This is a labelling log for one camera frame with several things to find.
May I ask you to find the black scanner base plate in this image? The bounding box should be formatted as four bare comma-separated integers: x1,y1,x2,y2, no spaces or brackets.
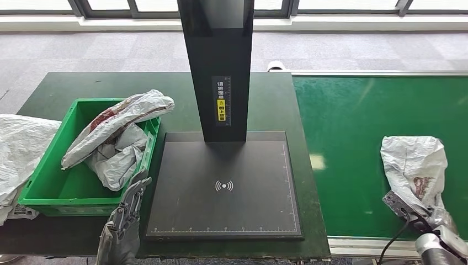
145,131,304,241

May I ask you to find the small plain grey parcel bag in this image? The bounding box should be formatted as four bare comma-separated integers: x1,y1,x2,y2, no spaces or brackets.
84,123,149,192

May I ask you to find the green plastic crate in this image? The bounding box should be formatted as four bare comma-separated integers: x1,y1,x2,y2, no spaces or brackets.
17,98,162,217

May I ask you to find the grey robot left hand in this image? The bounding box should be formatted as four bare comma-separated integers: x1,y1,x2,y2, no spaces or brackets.
95,168,152,265

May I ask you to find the crumpled white woven sack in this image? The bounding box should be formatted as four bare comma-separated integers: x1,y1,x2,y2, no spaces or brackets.
0,114,62,226

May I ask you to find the black and yellow column sticker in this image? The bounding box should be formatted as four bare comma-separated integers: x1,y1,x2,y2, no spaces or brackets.
212,76,232,128

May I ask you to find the white window sill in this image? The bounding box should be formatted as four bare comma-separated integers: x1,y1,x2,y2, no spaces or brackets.
0,14,468,32

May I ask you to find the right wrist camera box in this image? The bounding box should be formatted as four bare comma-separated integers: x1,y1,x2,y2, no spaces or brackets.
382,190,434,224

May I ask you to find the white crate label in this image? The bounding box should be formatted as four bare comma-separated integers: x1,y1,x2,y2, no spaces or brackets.
143,132,156,173

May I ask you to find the wide grey parcel brown print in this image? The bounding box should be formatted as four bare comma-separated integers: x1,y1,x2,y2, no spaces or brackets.
380,136,449,216

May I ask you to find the long grey parcel red print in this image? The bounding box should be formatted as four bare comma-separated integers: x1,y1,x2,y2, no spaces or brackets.
61,89,176,171

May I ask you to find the black scanner column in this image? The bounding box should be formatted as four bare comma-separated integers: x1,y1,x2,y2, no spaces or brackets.
177,0,255,142

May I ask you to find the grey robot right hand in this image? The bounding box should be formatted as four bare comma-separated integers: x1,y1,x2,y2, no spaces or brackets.
413,206,460,235

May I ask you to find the green conveyor belt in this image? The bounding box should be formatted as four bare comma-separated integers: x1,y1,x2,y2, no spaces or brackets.
292,76,468,240

